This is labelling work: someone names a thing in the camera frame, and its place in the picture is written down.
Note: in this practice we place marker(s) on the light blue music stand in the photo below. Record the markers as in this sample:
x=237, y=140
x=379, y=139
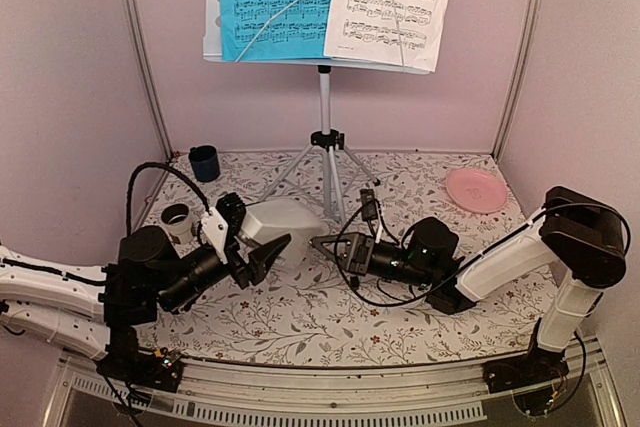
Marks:
x=326, y=138

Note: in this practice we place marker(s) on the white metronome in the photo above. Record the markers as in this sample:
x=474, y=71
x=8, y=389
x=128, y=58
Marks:
x=265, y=221

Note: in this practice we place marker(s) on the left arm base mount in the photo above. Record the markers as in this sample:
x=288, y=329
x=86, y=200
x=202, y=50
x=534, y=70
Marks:
x=159, y=370

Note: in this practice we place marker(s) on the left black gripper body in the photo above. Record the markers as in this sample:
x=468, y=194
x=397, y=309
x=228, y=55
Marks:
x=239, y=267

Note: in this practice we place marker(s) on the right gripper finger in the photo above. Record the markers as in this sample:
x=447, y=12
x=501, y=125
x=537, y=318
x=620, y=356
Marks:
x=338, y=253
x=349, y=237

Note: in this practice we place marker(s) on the dark blue cup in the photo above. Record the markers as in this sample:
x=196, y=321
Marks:
x=204, y=163

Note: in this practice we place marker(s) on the blue sheet music page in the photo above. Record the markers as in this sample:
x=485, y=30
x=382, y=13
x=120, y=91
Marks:
x=272, y=30

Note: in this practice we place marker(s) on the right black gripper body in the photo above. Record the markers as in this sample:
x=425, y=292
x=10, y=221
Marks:
x=362, y=254

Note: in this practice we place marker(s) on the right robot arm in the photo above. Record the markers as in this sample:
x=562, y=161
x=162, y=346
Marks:
x=589, y=238

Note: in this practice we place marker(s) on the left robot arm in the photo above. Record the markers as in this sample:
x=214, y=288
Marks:
x=95, y=310

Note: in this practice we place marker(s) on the front aluminium rail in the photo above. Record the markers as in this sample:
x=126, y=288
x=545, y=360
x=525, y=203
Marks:
x=448, y=394

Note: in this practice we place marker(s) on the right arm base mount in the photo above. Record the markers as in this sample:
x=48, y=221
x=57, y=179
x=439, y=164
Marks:
x=533, y=367

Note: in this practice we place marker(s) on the pink plate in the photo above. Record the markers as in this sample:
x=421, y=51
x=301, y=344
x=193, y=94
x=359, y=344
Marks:
x=476, y=190

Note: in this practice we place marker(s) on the paper coffee cup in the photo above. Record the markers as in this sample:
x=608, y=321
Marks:
x=179, y=223

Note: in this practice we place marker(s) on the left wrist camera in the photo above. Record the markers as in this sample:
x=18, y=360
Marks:
x=222, y=222

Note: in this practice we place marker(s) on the white sheet music page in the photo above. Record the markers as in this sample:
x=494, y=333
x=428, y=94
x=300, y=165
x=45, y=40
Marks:
x=402, y=33

